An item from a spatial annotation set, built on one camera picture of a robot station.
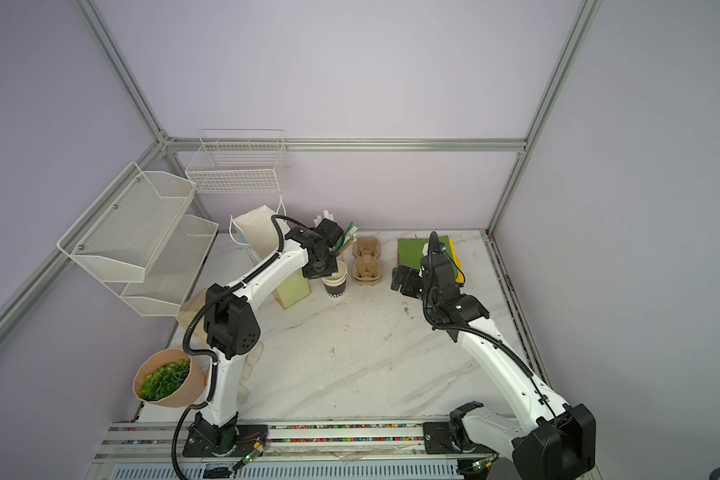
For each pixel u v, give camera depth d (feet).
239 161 3.13
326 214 3.24
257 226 3.10
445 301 1.88
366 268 3.44
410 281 2.26
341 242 2.57
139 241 2.55
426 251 2.31
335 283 3.02
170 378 2.39
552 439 1.21
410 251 3.94
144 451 2.40
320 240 2.28
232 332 1.80
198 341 2.96
